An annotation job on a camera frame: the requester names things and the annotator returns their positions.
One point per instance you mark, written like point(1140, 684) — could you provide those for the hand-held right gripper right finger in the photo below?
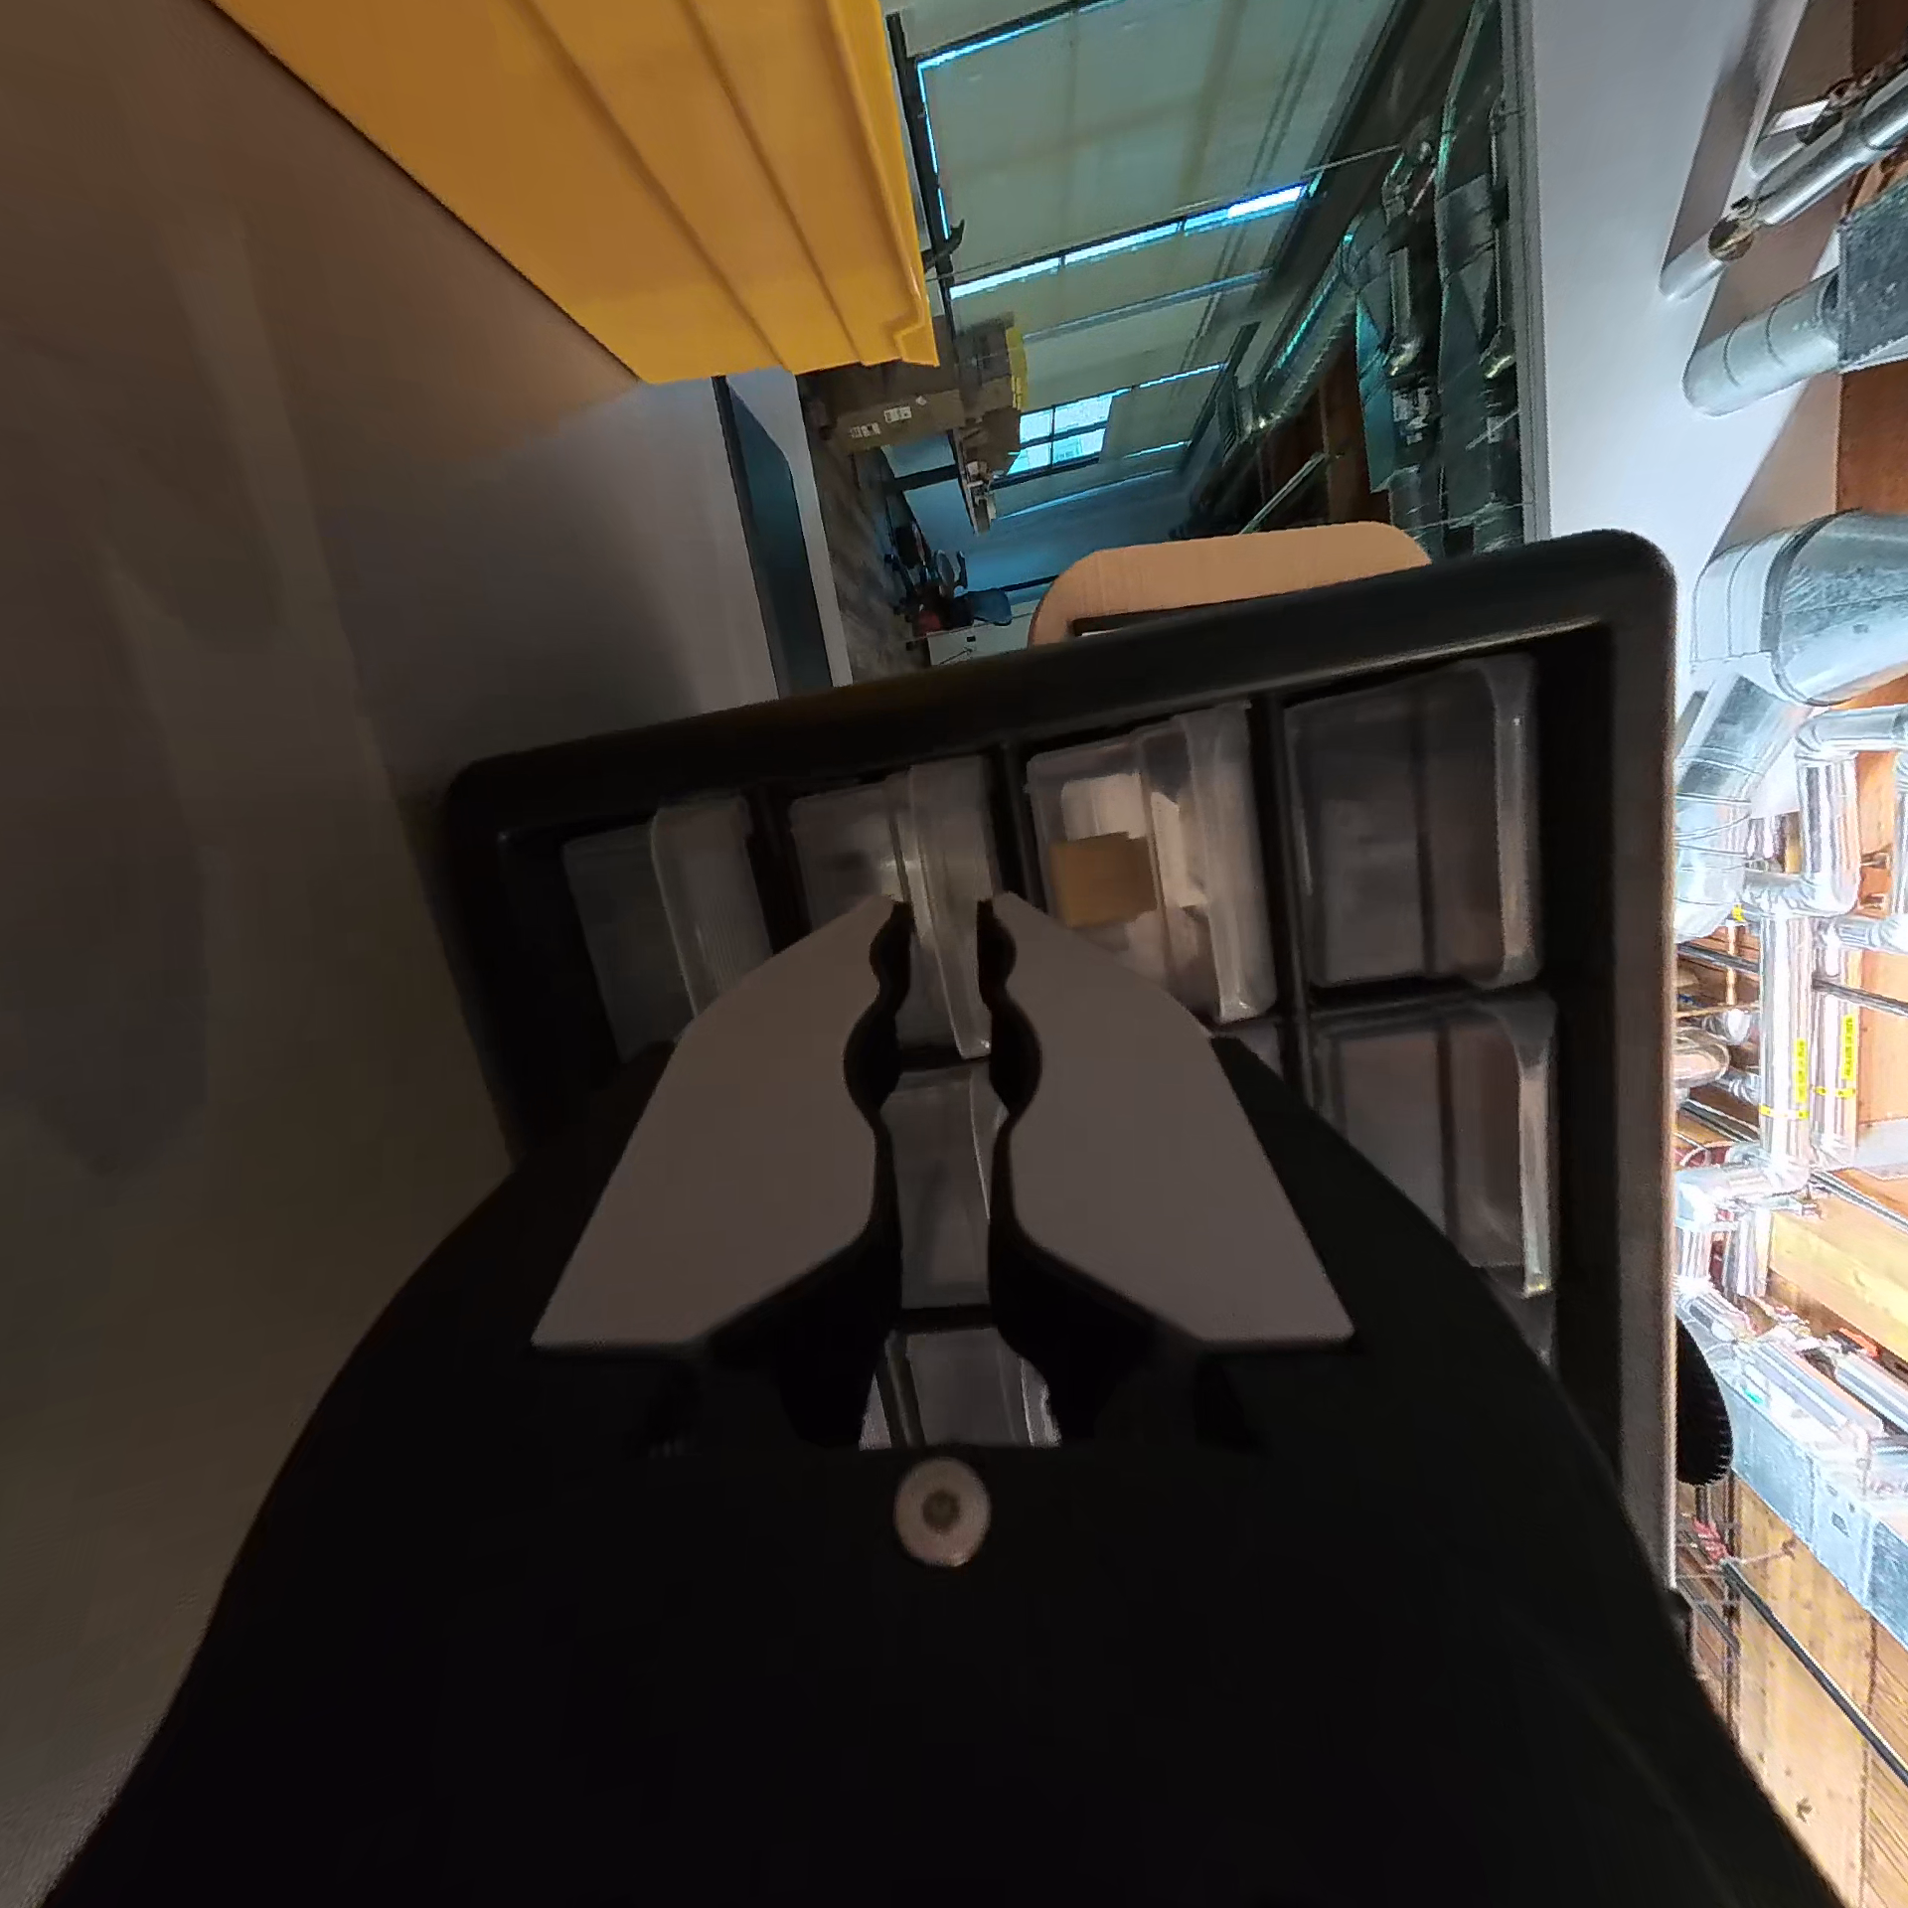
point(1180, 1192)

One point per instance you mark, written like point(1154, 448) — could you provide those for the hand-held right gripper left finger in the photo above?
point(717, 1192)

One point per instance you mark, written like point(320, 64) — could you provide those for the black drawer cabinet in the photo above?
point(1624, 896)

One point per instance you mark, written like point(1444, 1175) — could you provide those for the yellow plastic bin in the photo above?
point(658, 151)

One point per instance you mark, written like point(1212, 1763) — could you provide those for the black round ribbed disc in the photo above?
point(1699, 1401)

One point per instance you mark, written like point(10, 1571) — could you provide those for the silver pipe bundle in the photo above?
point(1791, 775)

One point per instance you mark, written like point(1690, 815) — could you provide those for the metal air duct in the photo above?
point(1819, 1460)
point(1819, 269)

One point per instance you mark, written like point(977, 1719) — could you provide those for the glass partition wall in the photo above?
point(1194, 210)

